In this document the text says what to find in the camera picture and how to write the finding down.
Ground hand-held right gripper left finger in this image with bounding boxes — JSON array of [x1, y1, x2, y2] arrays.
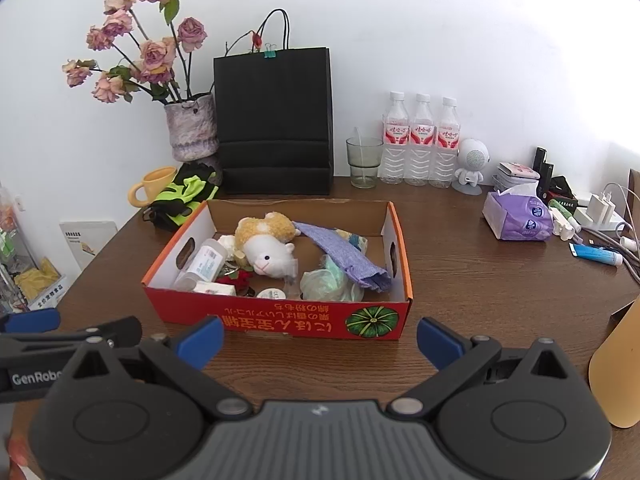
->
[[66, 316, 255, 420]]

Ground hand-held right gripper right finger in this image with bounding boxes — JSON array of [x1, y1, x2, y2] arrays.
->
[[389, 317, 574, 420]]

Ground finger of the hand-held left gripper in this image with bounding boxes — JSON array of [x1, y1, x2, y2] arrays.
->
[[0, 316, 143, 362], [0, 308, 62, 334]]

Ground red artificial rose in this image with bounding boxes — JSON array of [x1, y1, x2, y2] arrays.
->
[[227, 269, 257, 296]]

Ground clear cotton swab container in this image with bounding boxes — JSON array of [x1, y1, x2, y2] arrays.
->
[[172, 240, 226, 292]]

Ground red cardboard box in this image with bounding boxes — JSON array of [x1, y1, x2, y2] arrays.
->
[[141, 199, 414, 342]]

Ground clear plastic bag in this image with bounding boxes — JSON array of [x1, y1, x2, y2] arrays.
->
[[299, 255, 366, 303]]

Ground purple woven cloth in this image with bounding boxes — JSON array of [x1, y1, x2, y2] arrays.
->
[[292, 221, 393, 292]]

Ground yellow packet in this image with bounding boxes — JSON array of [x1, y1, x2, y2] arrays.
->
[[14, 259, 63, 301]]

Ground clear display rack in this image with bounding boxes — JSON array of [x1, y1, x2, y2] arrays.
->
[[0, 182, 68, 311]]

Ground white booklet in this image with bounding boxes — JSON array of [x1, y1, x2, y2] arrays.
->
[[59, 220, 119, 273]]

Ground white plush sheep toy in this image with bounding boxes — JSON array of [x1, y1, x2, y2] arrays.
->
[[234, 211, 302, 277]]

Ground purple tissue pack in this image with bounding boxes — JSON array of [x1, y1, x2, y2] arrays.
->
[[482, 182, 556, 242]]

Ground green black gloves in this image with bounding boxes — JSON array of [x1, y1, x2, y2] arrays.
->
[[142, 161, 221, 231]]

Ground yellow mug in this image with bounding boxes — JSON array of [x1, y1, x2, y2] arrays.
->
[[128, 166, 178, 208]]

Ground small white bottles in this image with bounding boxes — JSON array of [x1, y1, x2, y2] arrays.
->
[[552, 212, 583, 238]]

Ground blue toothpaste tube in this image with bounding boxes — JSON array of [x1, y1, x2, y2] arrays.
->
[[569, 242, 624, 267]]

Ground tan curved paper sheet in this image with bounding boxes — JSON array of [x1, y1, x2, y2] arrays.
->
[[589, 295, 640, 428]]

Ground floral print case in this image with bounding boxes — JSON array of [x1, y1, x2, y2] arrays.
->
[[492, 161, 541, 188]]

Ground white robot figure speaker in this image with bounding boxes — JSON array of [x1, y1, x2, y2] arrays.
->
[[452, 137, 491, 196]]

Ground grey drinking glass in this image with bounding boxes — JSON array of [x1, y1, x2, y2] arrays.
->
[[346, 127, 385, 189]]

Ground black upright box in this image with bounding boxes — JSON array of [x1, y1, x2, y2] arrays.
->
[[534, 147, 556, 196]]

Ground white power strip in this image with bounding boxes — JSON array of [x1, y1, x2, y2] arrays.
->
[[575, 207, 628, 233]]

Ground white charger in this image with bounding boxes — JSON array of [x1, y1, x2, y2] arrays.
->
[[587, 192, 618, 223]]

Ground purple mottled vase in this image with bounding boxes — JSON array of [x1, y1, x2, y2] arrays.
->
[[165, 92, 221, 163]]

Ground black paper bag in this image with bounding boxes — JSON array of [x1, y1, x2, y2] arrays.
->
[[213, 8, 335, 196]]

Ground brown paper bag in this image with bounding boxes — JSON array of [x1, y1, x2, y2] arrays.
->
[[627, 167, 640, 226]]

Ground dried pink roses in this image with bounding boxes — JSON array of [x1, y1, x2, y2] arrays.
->
[[62, 0, 208, 106]]

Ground red rosebud twig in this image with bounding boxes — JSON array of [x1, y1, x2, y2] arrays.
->
[[225, 30, 263, 56]]

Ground white charging cable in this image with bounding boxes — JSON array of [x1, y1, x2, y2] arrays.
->
[[600, 182, 640, 286]]

